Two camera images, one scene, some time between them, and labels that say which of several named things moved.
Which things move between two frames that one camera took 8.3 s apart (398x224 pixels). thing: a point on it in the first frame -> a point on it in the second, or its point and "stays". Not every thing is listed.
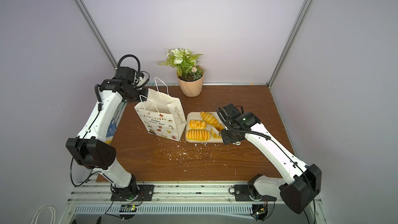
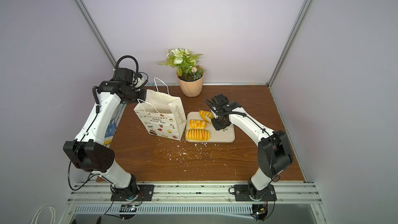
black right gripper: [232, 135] -> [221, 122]
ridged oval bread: [212, 120] stays
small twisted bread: [198, 125] stays
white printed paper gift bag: [162, 115] stays
